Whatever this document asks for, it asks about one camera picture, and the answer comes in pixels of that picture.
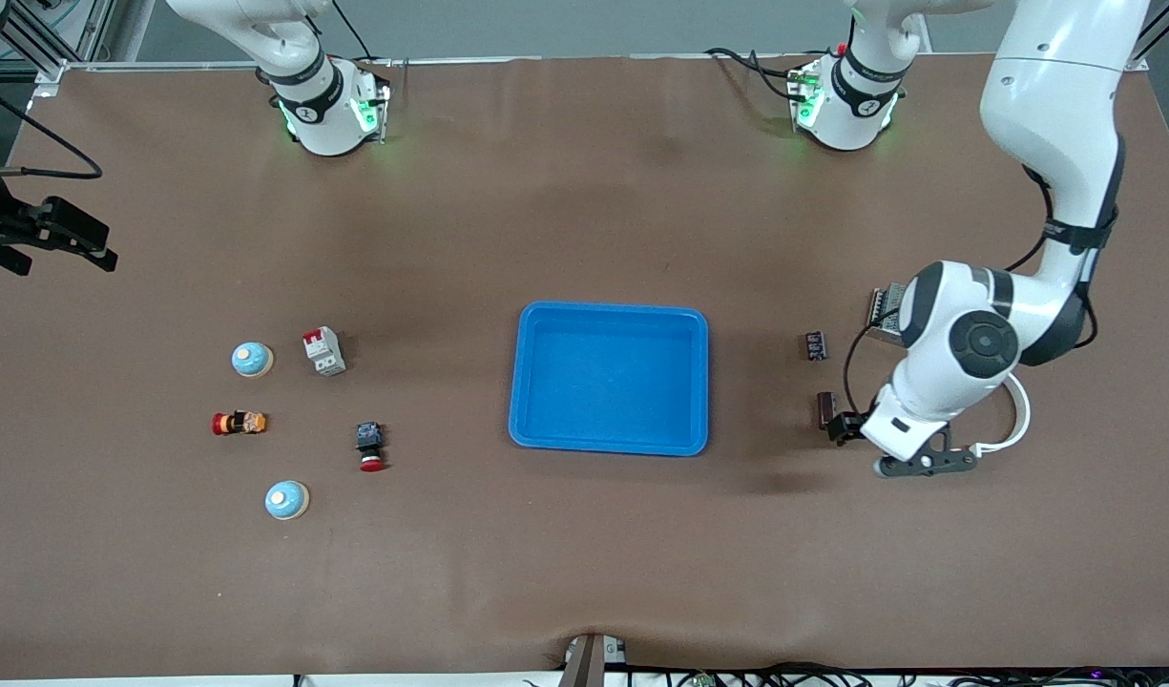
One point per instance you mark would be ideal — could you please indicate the red emergency stop button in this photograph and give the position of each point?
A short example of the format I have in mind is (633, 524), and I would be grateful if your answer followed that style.
(371, 448)

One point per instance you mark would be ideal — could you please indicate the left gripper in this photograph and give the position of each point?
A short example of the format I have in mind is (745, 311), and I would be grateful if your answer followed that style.
(845, 426)

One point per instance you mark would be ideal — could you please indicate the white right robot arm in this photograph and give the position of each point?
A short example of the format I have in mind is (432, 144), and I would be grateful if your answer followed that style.
(317, 95)

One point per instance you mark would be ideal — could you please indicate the blue plastic tray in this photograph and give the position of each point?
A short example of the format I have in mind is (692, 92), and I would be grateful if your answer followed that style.
(608, 382)

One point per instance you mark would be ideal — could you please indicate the brown table cover sheet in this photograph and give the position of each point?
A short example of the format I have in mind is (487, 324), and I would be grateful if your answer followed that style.
(584, 553)

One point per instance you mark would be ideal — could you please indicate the metal mesh power supply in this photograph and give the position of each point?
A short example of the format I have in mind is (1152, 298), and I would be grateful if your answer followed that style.
(885, 305)

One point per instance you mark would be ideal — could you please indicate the grey metal bracket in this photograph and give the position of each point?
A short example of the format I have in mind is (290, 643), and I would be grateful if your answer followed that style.
(584, 663)

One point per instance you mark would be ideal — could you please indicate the dark brown relay block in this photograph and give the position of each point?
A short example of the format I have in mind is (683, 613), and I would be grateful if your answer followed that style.
(824, 405)

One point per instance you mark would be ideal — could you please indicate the blue service bell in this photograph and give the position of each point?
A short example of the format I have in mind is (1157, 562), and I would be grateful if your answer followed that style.
(252, 360)
(286, 500)

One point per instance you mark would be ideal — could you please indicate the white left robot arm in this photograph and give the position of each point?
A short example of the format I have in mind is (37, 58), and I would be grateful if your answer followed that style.
(1061, 114)

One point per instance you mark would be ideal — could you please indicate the white curved pipe clamp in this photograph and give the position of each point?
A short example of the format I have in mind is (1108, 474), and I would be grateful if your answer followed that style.
(1023, 410)

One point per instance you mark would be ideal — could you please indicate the white red circuit breaker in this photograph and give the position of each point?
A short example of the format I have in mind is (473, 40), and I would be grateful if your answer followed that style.
(323, 351)

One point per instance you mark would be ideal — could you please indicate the orange red small switch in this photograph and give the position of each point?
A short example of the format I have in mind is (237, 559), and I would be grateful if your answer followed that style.
(240, 423)

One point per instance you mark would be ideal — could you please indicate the small black terminal block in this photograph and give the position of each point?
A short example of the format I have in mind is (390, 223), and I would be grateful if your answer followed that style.
(814, 346)

